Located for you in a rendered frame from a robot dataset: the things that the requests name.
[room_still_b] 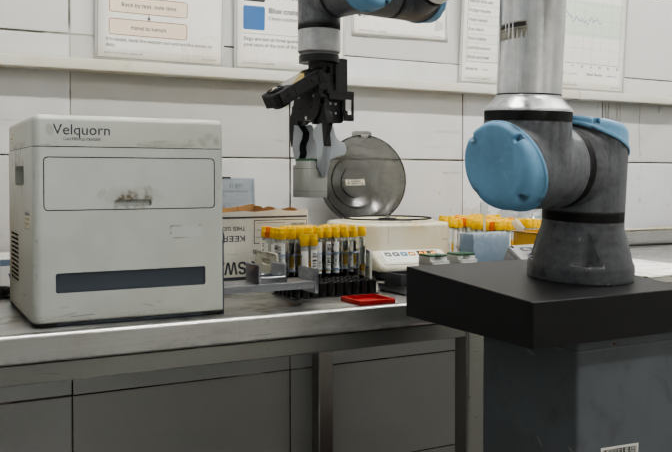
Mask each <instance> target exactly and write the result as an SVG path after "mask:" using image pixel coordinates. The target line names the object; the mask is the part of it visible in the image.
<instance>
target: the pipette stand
mask: <svg viewBox="0 0 672 452"><path fill-rule="evenodd" d="M508 246H509V232H496V231H494V232H486V233H483V232H474V233H460V252H461V251H464V252H472V253H475V259H477V262H487V261H503V258H504V256H505V253H506V251H507V248H508Z"/></svg>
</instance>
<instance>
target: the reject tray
mask: <svg viewBox="0 0 672 452"><path fill-rule="evenodd" d="M341 301H344V302H347V303H351V304H355V305H358V306H367V305H380V304H392V303H395V298H391V297H387V296H382V295H378V294H364V295H350V296H341Z"/></svg>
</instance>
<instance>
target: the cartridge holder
mask: <svg viewBox="0 0 672 452"><path fill-rule="evenodd" d="M378 289H380V290H382V291H390V292H395V293H400V294H402V295H407V270H404V271H389V272H384V282H380V283H378Z"/></svg>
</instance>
